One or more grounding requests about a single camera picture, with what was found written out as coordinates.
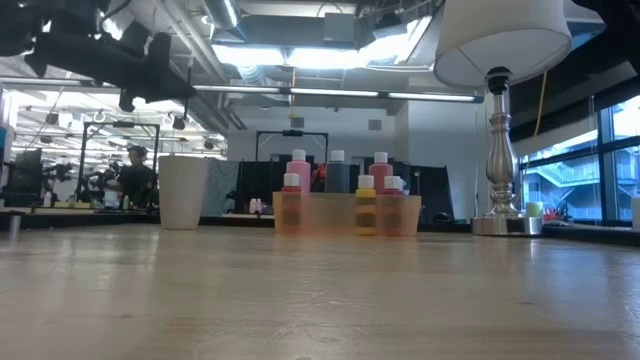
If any black gantry frame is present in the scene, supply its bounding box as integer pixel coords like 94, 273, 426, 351
82, 121, 161, 201
255, 129, 330, 164

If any large grey paint bottle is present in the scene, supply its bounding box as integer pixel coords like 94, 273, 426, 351
324, 149, 351, 195

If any teal patterned cloth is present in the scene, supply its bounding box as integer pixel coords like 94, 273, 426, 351
202, 158, 240, 217

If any small yellow paint bottle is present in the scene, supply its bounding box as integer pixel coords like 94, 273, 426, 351
355, 174, 377, 237

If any black left wrist camera cable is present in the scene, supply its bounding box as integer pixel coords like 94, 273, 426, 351
184, 62, 194, 124

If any yellow extension cable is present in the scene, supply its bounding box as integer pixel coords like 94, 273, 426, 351
532, 69, 549, 139

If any long ceiling light bar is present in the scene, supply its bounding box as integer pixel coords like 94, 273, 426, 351
0, 77, 484, 104

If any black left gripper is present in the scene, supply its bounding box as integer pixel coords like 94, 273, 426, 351
24, 29, 197, 114

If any large red paint bottle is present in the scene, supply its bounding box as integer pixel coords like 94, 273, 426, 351
368, 151, 395, 195

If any black aluminium table frame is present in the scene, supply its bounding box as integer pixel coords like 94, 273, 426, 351
0, 209, 640, 249

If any large pink paint bottle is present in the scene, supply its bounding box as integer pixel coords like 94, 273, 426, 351
286, 148, 312, 194

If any translucent orange tray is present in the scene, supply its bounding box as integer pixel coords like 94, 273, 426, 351
272, 191, 423, 237

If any person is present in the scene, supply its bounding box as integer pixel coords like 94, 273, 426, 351
115, 144, 160, 210

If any table lamp with cream shade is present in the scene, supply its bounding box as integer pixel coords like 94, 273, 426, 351
432, 0, 574, 237

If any white plastic cup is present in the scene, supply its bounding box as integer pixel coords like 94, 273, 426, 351
158, 154, 211, 231

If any black partition panel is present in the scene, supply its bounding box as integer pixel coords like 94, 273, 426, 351
234, 159, 456, 221

